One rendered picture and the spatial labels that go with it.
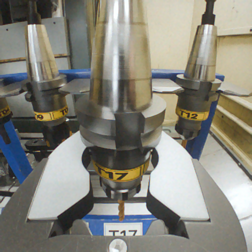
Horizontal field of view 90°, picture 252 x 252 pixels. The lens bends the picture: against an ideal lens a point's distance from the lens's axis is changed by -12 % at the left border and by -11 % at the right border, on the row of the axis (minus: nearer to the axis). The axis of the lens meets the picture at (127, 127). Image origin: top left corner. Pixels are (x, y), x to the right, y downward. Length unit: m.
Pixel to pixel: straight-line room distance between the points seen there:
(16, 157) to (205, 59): 0.43
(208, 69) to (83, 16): 0.71
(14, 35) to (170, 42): 0.98
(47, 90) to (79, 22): 0.66
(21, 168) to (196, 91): 0.42
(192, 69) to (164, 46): 0.99
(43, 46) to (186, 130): 0.23
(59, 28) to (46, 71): 0.62
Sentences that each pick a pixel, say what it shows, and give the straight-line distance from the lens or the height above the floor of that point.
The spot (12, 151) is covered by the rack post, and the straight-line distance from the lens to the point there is 0.41.
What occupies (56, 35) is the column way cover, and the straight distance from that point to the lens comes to 0.82.
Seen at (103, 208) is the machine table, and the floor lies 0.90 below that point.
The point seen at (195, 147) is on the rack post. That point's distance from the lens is 0.34.
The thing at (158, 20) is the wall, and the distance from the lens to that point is 1.20.
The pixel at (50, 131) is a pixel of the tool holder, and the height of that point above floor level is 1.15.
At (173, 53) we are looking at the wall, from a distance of 1.21.
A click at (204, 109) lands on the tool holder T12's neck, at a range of 0.22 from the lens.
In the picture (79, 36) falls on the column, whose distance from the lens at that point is 0.83.
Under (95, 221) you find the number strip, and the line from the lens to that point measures 0.34.
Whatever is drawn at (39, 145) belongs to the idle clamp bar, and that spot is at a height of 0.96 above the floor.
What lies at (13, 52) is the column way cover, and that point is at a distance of 0.95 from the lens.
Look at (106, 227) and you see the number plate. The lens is 0.34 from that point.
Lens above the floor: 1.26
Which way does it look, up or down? 30 degrees down
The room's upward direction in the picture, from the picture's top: straight up
